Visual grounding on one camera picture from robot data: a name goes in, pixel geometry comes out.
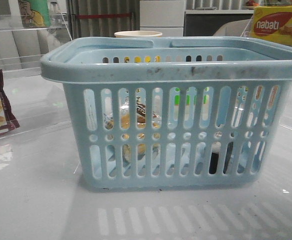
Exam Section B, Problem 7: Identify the bread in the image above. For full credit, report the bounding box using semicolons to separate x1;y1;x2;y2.
104;98;162;166

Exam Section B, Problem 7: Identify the dark tissue pack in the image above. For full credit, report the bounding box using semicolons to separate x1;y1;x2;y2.
209;141;233;174

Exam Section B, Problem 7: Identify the light blue plastic basket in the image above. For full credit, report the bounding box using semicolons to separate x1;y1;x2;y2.
41;36;292;189

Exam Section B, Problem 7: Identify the beige paper cup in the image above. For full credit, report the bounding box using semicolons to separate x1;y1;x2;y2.
114;30;162;38

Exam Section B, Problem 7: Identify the white cabinet background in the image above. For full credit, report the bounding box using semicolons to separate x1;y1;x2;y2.
139;0;186;37

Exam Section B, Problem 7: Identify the clear acrylic shelf left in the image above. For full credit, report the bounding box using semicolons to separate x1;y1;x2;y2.
0;12;73;141

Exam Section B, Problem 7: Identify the green cartoon snack package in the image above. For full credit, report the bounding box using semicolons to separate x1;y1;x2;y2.
18;0;51;28

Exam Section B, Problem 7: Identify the yellow nabati wafer box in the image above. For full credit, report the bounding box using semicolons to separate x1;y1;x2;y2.
249;5;292;47

